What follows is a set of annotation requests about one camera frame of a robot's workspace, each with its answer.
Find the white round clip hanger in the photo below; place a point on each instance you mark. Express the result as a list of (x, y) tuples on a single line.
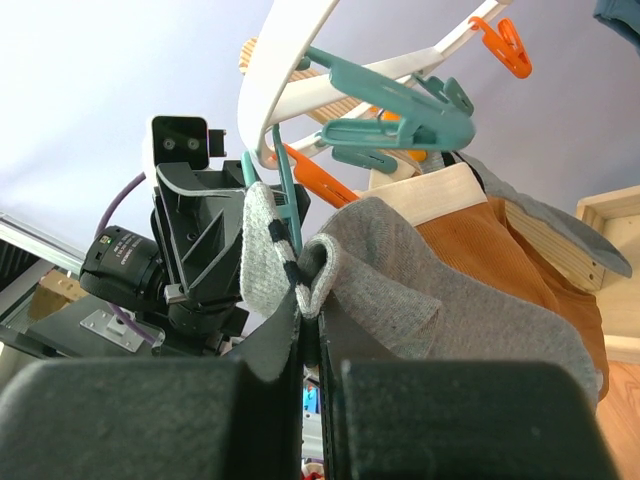
[(287, 76)]

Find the brown sock with cream cuff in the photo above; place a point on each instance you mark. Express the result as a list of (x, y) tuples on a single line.
[(470, 232)]

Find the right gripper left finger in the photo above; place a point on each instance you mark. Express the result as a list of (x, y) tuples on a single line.
[(237, 416)]

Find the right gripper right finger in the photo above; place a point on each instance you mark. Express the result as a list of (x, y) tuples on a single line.
[(385, 418)]

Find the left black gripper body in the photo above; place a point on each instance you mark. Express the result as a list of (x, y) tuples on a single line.
[(200, 216)]

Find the blue sock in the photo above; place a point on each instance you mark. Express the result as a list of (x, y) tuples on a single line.
[(620, 16)]

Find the aluminium frame rail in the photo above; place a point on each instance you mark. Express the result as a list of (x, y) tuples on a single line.
[(42, 245)]

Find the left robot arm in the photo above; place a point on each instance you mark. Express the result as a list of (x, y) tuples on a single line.
[(174, 294)]

